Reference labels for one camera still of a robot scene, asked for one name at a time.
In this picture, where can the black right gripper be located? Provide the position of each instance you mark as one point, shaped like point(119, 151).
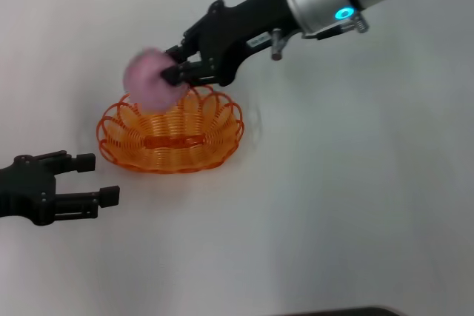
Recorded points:
point(237, 27)

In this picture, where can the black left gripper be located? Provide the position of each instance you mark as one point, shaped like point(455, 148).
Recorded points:
point(26, 190)

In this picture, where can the pink peach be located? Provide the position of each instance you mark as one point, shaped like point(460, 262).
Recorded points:
point(150, 79)

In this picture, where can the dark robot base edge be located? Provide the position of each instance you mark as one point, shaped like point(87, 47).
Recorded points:
point(344, 311)

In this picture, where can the metal right camera mount bracket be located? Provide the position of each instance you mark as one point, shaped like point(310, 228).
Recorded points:
point(278, 44)

